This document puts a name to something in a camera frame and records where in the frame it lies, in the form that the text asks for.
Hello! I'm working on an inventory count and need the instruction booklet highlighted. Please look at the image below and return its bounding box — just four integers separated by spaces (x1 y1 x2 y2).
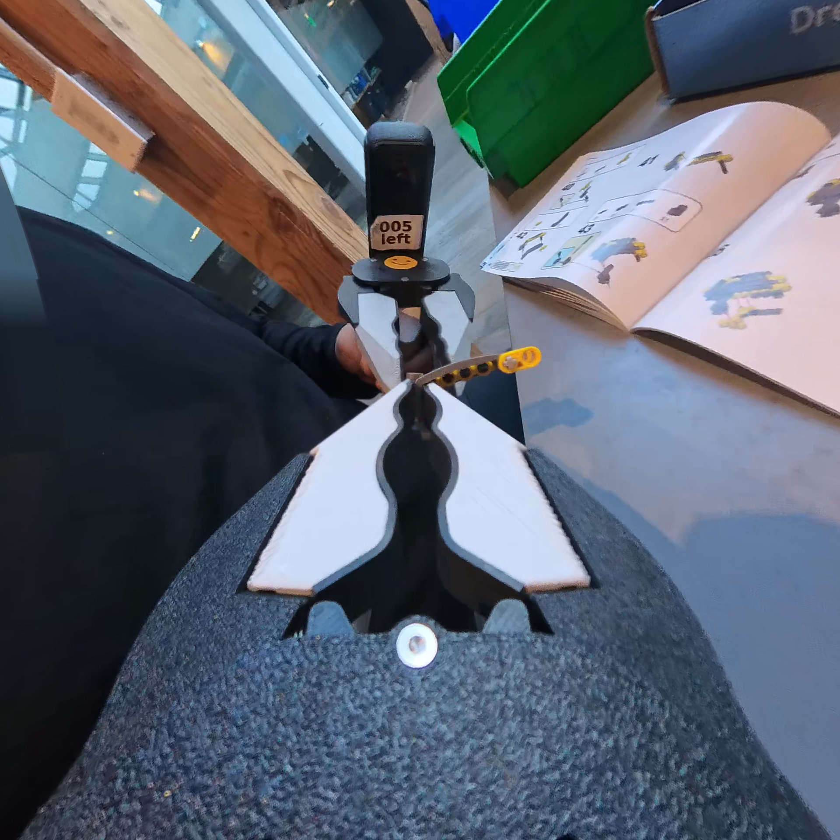
481 101 840 417

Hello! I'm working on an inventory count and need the grey yellow brick assembly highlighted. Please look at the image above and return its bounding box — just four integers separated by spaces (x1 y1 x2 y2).
407 346 543 442

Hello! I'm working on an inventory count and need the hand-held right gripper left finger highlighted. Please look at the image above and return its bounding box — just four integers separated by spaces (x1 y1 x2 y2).
246 381 414 597

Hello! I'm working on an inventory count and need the blue plastic bin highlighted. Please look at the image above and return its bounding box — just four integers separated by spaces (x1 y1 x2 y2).
427 0 501 42

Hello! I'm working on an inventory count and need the green plastic bin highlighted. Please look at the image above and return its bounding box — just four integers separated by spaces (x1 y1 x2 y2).
436 0 657 188

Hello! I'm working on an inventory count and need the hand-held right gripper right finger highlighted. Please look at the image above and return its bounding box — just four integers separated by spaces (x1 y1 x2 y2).
423 382 592 595

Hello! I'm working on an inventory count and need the wooden beam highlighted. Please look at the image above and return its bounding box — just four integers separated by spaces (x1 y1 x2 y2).
0 0 368 322

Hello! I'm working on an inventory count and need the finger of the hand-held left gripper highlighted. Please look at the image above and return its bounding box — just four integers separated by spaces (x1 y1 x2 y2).
422 293 471 366
355 292 404 391

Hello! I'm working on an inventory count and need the person's left hand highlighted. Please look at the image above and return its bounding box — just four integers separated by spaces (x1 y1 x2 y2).
335 323 383 386

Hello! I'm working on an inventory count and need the open blue cardboard box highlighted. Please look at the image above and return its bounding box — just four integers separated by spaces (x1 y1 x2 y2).
646 0 840 99

